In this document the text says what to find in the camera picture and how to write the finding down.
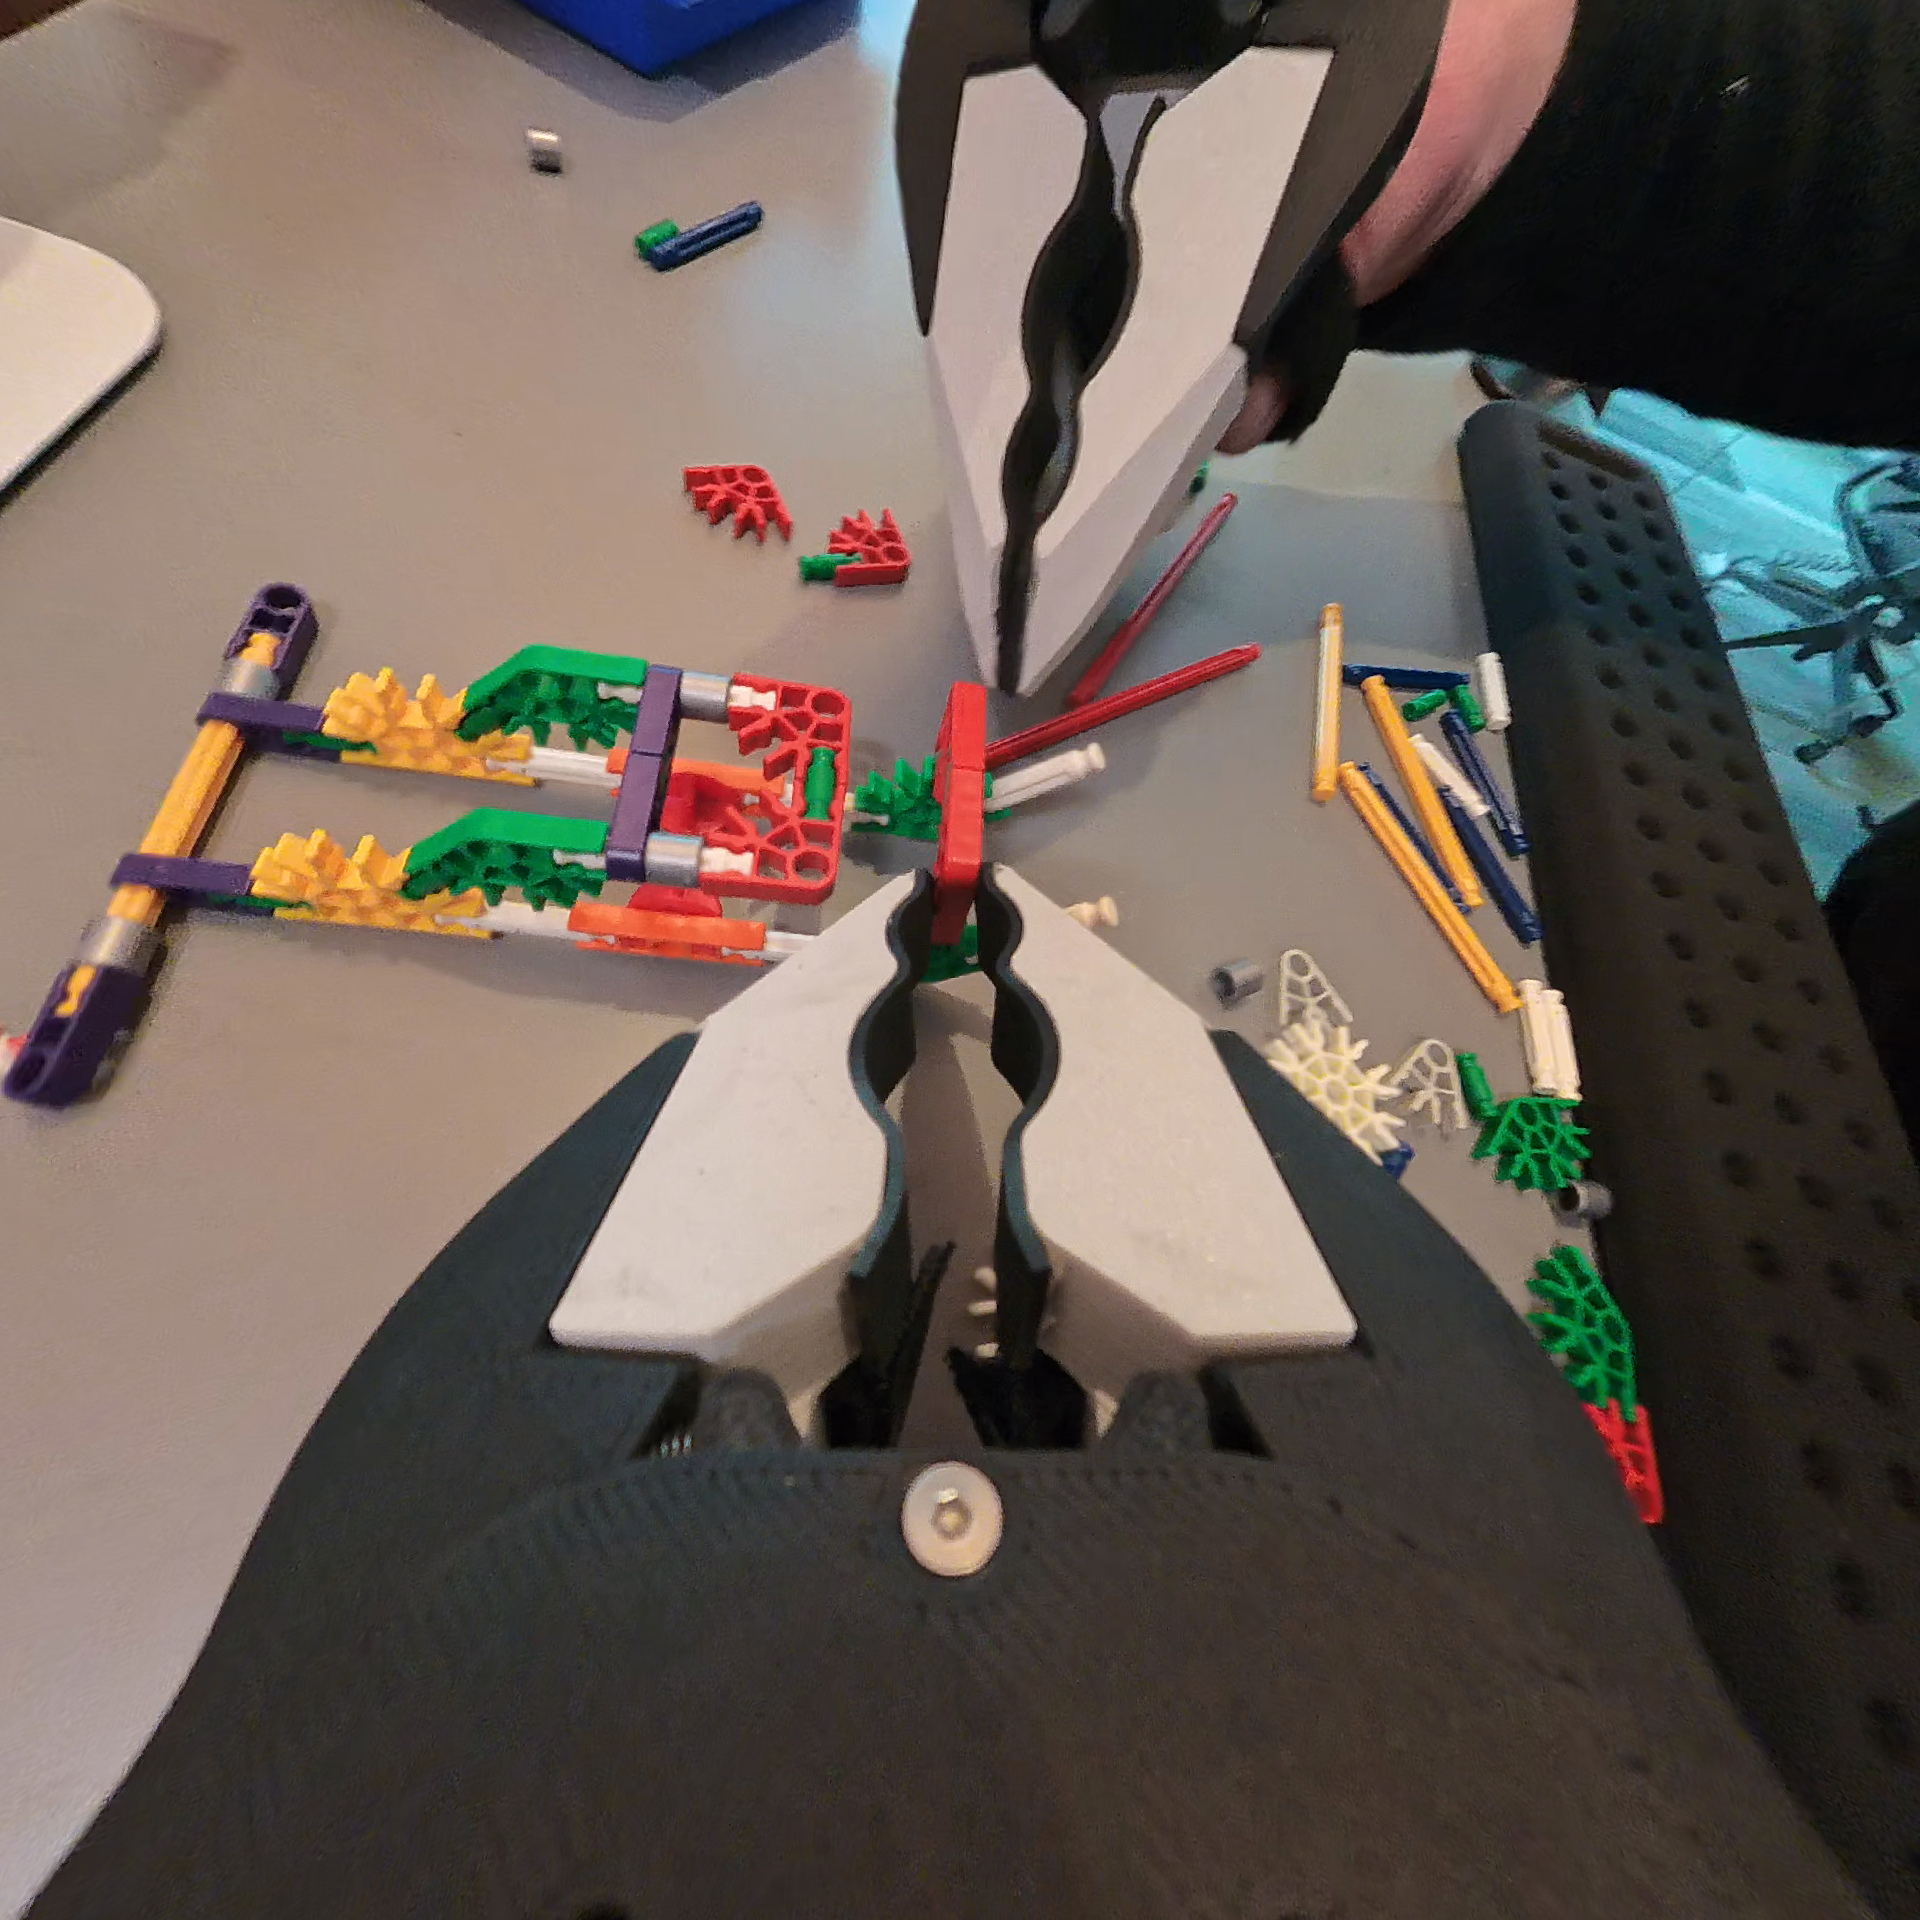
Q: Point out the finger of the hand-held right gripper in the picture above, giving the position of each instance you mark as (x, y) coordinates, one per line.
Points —
(983, 225)
(1201, 225)

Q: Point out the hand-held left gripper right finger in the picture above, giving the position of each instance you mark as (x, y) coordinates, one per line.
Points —
(1184, 1201)

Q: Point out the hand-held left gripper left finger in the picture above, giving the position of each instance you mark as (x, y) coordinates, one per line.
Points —
(721, 1201)

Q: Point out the grey cylindrical spacer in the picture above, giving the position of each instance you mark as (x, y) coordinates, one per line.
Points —
(545, 150)
(254, 681)
(1238, 979)
(1582, 1201)
(120, 945)

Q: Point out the yellow plastic rod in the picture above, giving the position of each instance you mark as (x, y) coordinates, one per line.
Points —
(1329, 697)
(1417, 787)
(1425, 886)
(182, 810)

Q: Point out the multicoloured toy frame assembly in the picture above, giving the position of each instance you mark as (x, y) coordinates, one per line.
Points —
(532, 667)

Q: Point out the purple rod-end connector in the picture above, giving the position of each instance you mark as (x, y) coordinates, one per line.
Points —
(60, 1036)
(272, 616)

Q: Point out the person's right forearm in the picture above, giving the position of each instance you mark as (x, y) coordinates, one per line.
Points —
(1724, 195)

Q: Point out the person's right hand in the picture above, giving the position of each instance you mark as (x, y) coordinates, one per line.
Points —
(1425, 180)

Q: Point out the white snowflake connector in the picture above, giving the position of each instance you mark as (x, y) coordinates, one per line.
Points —
(1336, 1073)
(983, 1291)

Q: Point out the light grey connector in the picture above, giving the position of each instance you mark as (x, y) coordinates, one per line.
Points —
(1433, 1080)
(1313, 991)

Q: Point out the thick blue rod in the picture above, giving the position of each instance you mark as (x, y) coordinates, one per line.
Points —
(704, 235)

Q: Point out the green fan connector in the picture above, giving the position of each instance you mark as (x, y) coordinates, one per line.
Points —
(1530, 1140)
(1582, 1319)

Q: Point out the blue plastic bin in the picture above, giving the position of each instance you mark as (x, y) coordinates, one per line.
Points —
(674, 24)

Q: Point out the short white rod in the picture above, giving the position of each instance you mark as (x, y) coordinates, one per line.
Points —
(1563, 1038)
(1531, 1036)
(1494, 690)
(1448, 776)

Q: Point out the black perforated foam strip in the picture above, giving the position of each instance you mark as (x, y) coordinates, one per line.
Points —
(1694, 1049)

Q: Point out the white tray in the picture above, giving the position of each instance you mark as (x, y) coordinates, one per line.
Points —
(60, 345)

